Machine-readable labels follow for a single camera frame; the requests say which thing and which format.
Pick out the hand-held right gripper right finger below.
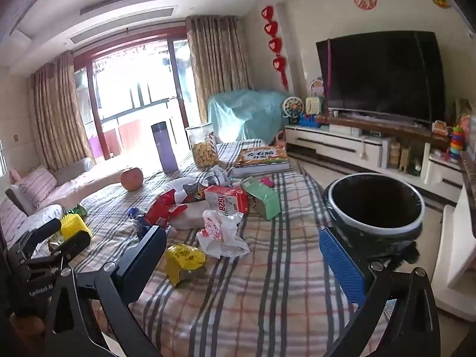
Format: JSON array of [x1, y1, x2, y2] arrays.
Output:
[[319, 227, 441, 357]]

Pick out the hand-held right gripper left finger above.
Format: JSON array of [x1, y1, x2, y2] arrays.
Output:
[[44, 225, 168, 357]]

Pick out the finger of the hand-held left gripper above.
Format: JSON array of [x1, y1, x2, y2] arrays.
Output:
[[14, 218, 63, 260], [48, 230, 94, 269]]

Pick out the yellow brush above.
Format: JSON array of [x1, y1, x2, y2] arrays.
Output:
[[59, 214, 90, 244]]

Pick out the red snack wrapper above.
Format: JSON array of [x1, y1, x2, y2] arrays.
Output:
[[144, 189, 188, 227]]

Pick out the white foam block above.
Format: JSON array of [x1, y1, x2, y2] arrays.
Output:
[[169, 201, 209, 230]]

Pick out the white bin with black bag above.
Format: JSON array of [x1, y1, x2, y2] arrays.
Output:
[[323, 173, 425, 264]]

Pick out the white frilly plastic ring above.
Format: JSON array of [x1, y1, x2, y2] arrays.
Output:
[[156, 178, 198, 201]]

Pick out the dark grey packet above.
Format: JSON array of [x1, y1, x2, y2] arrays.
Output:
[[181, 180, 209, 203]]

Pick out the pink sofa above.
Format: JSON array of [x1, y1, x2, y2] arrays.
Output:
[[0, 156, 97, 253]]

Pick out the blue small wrapper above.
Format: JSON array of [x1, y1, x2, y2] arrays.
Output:
[[127, 206, 153, 239]]

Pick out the yellow snack packet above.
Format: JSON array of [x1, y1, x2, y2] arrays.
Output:
[[165, 243, 206, 287]]

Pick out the striped pink cushion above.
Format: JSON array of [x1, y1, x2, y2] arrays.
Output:
[[17, 165, 58, 209]]

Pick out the red apple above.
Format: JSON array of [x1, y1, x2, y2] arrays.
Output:
[[120, 167, 144, 192]]

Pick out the white red-printed plastic bag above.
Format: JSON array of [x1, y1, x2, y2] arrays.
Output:
[[196, 209, 250, 259]]

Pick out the plaid tablecloth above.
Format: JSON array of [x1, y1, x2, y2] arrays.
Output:
[[48, 139, 376, 357]]

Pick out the red and white carton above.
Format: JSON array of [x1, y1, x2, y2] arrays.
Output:
[[204, 185, 249, 215]]

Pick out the green carton box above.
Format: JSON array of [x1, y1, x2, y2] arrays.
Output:
[[241, 176, 282, 221]]

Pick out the purple thermos bottle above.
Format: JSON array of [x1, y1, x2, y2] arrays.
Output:
[[151, 121, 179, 174]]

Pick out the marble-topped white cabinet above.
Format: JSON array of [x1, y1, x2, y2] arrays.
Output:
[[431, 149, 476, 311]]

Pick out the beige patterned curtain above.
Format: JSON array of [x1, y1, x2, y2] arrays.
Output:
[[30, 52, 93, 172], [186, 15, 250, 123]]

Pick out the white television cabinet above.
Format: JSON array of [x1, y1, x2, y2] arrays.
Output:
[[284, 115, 465, 209]]

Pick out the clear cookie jar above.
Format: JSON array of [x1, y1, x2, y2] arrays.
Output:
[[185, 122, 219, 169]]

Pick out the thick white book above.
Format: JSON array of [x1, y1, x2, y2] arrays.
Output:
[[228, 164, 292, 178]]

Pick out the red-framed balcony door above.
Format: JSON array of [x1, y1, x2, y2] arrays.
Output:
[[72, 26, 194, 157]]

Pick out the toy ferris wheel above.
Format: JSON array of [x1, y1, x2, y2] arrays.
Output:
[[281, 97, 305, 126]]

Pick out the teal covered armchair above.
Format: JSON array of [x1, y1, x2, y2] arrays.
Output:
[[207, 89, 292, 145]]

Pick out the arched pink white toy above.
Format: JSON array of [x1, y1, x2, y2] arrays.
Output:
[[309, 77, 326, 99]]

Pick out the black flat television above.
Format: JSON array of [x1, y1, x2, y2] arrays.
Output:
[[316, 31, 446, 121]]

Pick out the red hanging heart decoration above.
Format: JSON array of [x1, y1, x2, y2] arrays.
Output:
[[261, 5, 290, 90]]

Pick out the rainbow stacking ring toy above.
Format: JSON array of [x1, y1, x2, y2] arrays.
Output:
[[449, 126, 465, 162]]

